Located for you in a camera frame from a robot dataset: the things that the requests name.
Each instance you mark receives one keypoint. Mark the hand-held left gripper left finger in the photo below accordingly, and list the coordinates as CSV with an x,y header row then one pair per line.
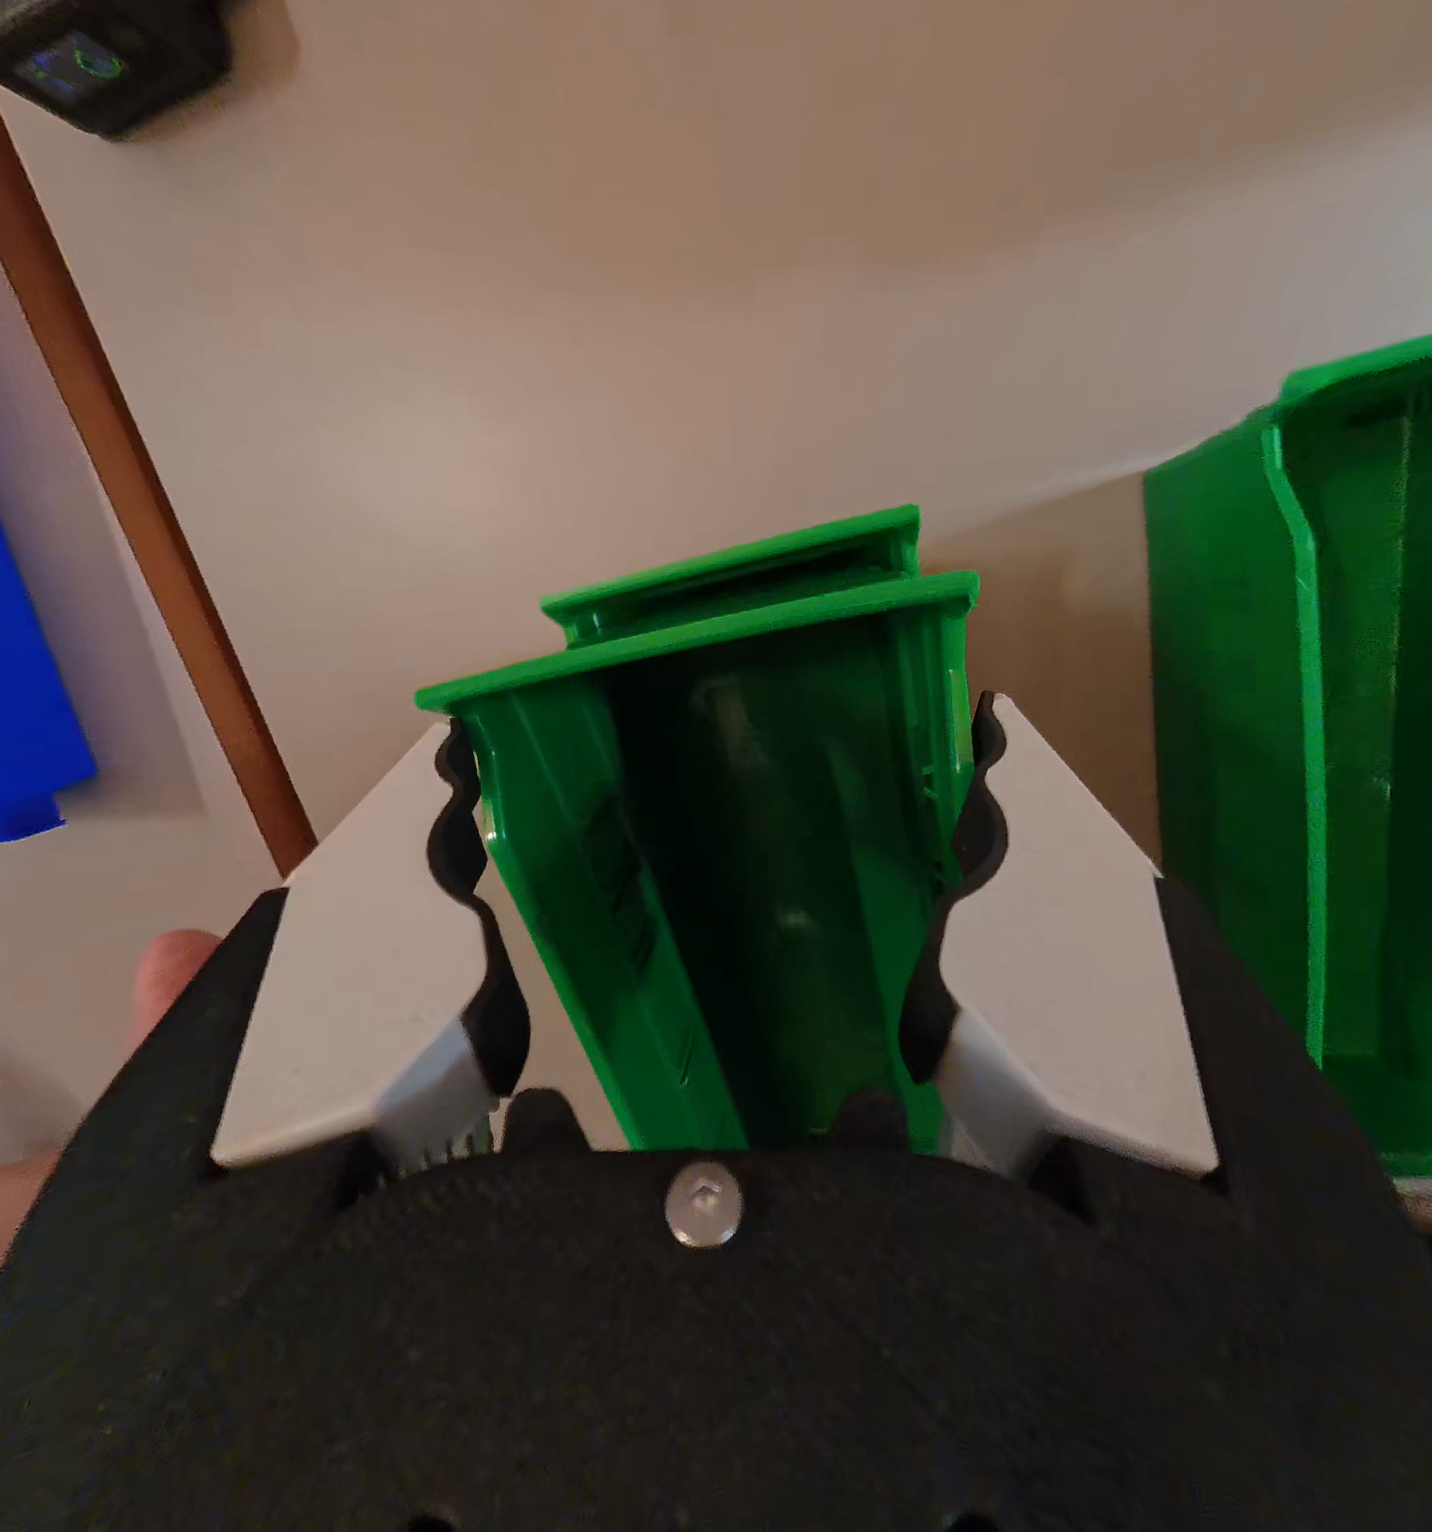
x,y
344,957

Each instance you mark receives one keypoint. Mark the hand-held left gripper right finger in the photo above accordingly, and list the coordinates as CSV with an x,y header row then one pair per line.
x,y
1085,957

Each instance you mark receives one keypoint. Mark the green plastic bin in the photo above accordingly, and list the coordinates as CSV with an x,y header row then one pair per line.
x,y
727,574
1218,778
787,838

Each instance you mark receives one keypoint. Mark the grey desk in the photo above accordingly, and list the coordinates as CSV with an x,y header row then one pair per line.
x,y
668,299

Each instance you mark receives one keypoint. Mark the person's left hand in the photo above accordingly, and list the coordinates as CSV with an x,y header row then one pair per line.
x,y
177,970

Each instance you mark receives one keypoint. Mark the wood-edged grey table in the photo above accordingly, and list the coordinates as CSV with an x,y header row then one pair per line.
x,y
164,838

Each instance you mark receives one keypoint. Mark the blue plastic bin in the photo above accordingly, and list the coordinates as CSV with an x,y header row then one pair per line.
x,y
10,670

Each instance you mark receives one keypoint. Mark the black timer display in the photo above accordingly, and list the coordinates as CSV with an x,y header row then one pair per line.
x,y
104,60

